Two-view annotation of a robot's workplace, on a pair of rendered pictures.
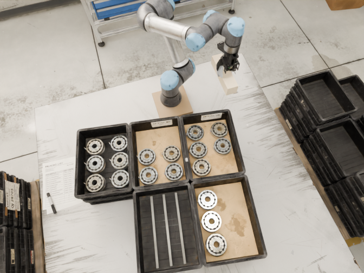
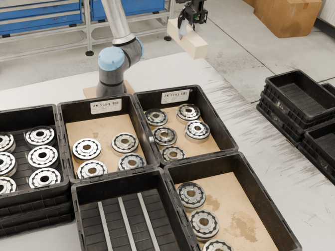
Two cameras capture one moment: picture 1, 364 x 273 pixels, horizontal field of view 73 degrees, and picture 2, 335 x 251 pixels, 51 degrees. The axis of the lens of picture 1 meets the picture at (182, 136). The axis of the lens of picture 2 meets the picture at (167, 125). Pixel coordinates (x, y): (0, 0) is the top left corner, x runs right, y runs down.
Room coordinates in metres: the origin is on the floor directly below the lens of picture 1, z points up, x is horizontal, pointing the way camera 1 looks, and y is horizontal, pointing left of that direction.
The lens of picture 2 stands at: (-0.39, 0.21, 1.83)
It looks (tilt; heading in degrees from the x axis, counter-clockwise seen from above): 43 degrees down; 341
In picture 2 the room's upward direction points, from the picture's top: 7 degrees clockwise
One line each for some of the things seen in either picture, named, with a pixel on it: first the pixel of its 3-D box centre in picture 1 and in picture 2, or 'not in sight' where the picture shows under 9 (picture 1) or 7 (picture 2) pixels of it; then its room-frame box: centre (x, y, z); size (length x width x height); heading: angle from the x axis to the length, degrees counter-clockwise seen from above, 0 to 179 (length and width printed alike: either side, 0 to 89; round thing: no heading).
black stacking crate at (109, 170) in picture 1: (106, 161); (19, 159); (0.48, 0.44, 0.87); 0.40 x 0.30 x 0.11; 5
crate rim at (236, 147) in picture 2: (210, 143); (182, 121); (0.54, -0.16, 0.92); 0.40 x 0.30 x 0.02; 5
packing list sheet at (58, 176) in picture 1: (60, 183); not in sight; (0.42, 0.77, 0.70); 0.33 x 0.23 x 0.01; 14
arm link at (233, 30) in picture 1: (234, 31); not in sight; (0.87, -0.26, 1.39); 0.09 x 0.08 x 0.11; 46
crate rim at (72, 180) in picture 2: (157, 151); (105, 134); (0.51, 0.14, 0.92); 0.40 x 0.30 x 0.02; 5
